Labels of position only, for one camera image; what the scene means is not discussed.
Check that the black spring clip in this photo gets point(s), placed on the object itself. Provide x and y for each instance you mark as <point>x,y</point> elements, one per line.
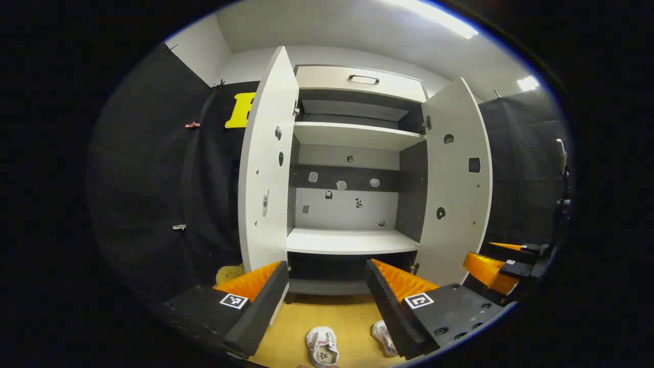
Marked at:
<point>219,84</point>

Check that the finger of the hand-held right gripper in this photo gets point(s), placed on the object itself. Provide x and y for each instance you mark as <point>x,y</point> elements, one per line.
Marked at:
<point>516,253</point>
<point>485,271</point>

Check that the white shoe cabinet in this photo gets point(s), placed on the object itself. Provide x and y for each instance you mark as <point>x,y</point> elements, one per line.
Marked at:
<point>352,240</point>

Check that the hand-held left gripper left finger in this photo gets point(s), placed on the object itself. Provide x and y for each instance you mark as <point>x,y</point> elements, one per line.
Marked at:
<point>260,314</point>

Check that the ceiling light panel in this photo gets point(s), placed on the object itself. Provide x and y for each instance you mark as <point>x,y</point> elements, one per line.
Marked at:
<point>528,83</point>

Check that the white cabinet drawer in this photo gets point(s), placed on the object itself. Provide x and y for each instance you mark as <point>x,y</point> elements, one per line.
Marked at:
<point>332,79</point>

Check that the yellow plush toy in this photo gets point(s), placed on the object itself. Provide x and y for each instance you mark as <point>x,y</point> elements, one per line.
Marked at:
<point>230,273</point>

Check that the black backdrop cloth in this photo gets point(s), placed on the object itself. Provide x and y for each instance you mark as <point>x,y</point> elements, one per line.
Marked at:
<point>153,179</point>
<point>521,168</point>

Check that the white shoe cabinet door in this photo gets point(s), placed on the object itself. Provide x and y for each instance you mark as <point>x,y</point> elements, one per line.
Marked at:
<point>454,179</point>
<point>265,153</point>

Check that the white canvas shoe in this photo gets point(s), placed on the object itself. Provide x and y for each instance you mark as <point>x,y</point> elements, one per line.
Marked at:
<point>322,347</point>
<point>384,337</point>

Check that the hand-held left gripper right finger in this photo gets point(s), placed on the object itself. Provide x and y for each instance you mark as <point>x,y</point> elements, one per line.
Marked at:
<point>388,312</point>

